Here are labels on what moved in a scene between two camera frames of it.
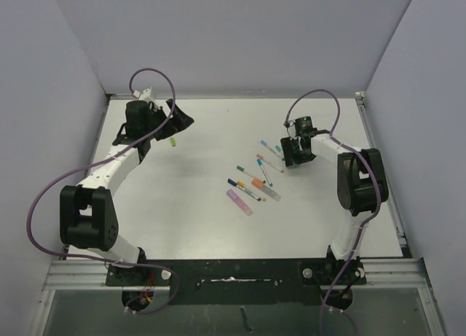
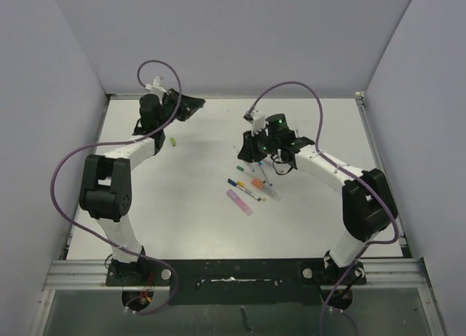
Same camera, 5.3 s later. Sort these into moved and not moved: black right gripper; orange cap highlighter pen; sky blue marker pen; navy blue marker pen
Moved: black right gripper
Not moved: navy blue marker pen; orange cap highlighter pen; sky blue marker pen
